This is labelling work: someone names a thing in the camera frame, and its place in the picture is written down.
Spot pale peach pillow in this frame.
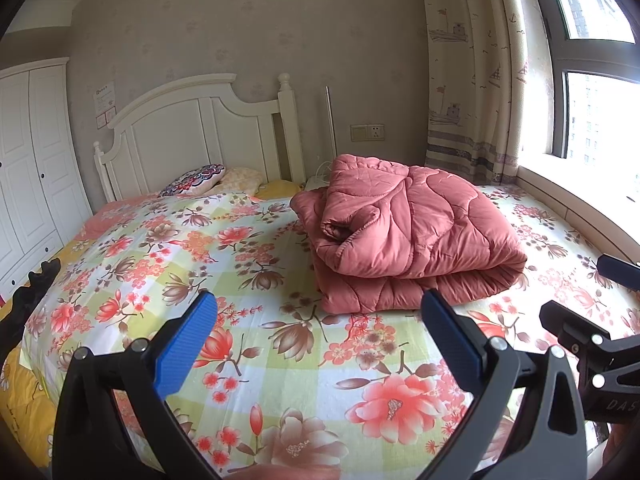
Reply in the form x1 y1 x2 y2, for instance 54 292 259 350
217 166 266 193

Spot black irregular object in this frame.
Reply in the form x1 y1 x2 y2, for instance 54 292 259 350
0 257 62 361

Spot white lamp pole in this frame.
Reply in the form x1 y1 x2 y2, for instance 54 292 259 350
325 86 337 163

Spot pink quilted jacket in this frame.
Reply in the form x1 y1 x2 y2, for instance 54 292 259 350
290 154 528 315

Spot purple patterned cushion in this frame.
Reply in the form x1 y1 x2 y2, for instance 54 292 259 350
159 163 227 197

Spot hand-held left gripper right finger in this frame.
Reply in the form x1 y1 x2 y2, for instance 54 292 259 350
421 289 588 480

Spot wall paper notices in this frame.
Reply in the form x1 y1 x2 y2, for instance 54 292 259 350
91 81 117 131

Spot white wardrobe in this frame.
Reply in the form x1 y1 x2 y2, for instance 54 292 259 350
0 57 93 301

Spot beige window sill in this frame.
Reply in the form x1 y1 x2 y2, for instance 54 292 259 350
515 152 640 286

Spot white wooden headboard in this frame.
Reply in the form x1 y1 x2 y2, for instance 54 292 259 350
93 73 307 203

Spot dark framed window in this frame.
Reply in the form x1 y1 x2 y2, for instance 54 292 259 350
520 0 640 181

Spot yellow printed blanket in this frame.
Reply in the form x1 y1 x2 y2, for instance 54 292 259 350
0 290 58 468

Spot yellow pillow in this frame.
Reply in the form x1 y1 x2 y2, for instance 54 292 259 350
255 180 303 202

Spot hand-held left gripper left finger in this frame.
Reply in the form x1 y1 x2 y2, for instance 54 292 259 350
52 289 219 480

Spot printed beige curtain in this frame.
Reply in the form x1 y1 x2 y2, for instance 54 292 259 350
417 0 561 186

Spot wall socket plate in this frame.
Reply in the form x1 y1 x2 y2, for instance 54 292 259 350
350 123 385 142

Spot floral bed sheet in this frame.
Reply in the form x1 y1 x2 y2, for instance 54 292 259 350
20 180 640 478

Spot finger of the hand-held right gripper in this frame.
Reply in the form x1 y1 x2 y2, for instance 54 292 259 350
597 254 640 292
539 300 613 361

